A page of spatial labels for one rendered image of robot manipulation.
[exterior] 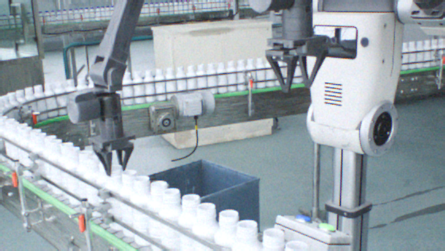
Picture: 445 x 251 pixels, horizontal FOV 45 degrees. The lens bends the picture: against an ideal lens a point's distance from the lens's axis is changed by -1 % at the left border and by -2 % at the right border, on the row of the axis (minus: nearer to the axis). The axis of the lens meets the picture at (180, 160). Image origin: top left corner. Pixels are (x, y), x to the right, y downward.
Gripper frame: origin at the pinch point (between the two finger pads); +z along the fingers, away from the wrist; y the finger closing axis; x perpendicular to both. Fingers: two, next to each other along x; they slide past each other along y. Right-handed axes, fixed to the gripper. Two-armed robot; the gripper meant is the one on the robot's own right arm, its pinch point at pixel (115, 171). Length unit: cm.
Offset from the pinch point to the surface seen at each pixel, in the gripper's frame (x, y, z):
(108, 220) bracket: 2.0, 4.4, 11.5
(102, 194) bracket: 1.5, 5.2, 4.3
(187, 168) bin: -41, -53, 23
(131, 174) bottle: 7.5, -0.1, -1.1
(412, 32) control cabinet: -254, -573, 28
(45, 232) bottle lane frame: -42, 5, 30
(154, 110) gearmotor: -112, -88, 17
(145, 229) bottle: 14.3, 1.3, 10.6
